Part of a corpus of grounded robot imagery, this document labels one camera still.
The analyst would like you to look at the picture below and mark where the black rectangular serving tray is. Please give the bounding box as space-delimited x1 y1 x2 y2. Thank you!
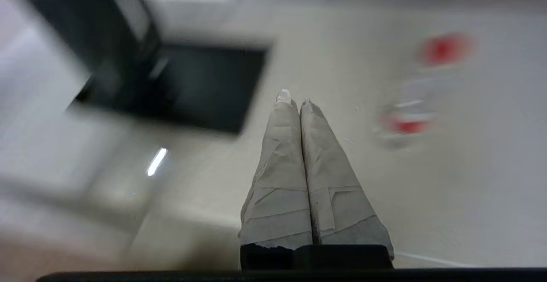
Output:
68 43 270 135

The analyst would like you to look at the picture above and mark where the clear water bottle red cap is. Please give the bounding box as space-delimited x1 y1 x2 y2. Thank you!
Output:
374 32 475 150

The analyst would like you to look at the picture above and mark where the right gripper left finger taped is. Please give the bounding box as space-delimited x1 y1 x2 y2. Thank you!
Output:
238 88 315 249

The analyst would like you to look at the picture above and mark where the black electric kettle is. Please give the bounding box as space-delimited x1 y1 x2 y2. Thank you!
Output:
9 0 163 103

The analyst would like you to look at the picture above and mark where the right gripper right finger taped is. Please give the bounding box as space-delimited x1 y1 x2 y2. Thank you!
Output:
299 99 394 260

